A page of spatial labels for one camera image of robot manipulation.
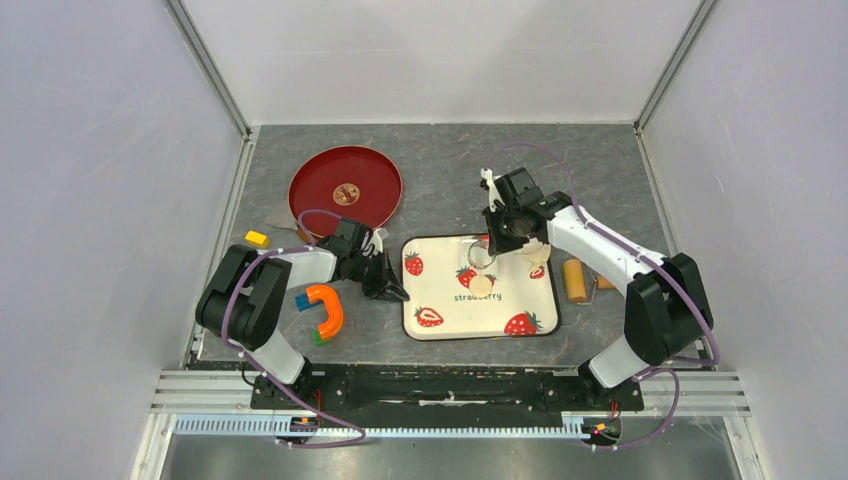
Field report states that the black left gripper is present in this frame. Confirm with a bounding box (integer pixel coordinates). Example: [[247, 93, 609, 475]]
[[350, 249, 408, 304]]

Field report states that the small metal cup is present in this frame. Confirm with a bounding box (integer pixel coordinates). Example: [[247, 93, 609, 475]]
[[467, 239, 496, 270]]

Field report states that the dough trimmings scrap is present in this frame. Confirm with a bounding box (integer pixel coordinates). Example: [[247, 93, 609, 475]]
[[519, 239, 552, 269]]

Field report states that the white strawberry enamel tray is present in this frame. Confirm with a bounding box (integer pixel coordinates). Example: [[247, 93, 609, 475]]
[[402, 234, 561, 341]]

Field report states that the wooden dough roller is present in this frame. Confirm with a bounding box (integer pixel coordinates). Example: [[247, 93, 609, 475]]
[[563, 258, 615, 305]]

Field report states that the round red lacquer tray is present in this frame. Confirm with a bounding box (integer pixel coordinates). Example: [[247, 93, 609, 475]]
[[288, 145, 404, 237]]

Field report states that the small dough ball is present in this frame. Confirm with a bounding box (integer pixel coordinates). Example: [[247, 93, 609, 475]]
[[468, 275, 496, 298]]

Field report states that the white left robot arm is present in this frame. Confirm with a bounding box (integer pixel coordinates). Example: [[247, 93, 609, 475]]
[[195, 218, 409, 408]]

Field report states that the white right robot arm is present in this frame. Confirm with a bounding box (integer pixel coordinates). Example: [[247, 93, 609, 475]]
[[480, 168, 715, 408]]

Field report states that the orange horseshoe magnet toy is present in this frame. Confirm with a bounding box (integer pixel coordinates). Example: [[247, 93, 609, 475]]
[[295, 284, 345, 345]]

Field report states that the small yellow block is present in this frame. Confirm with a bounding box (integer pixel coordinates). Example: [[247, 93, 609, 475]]
[[244, 230, 271, 249]]

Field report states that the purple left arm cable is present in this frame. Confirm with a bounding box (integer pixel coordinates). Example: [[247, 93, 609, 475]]
[[219, 209, 367, 450]]

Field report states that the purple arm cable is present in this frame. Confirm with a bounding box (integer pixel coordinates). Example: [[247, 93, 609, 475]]
[[219, 209, 367, 450], [486, 142, 722, 452]]

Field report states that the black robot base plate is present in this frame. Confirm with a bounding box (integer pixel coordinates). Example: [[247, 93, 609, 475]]
[[250, 363, 644, 428]]

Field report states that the white slotted cable duct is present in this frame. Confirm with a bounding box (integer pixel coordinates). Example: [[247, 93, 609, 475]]
[[173, 413, 601, 440]]

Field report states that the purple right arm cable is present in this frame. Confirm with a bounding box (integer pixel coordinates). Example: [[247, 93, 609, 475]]
[[486, 142, 722, 452]]

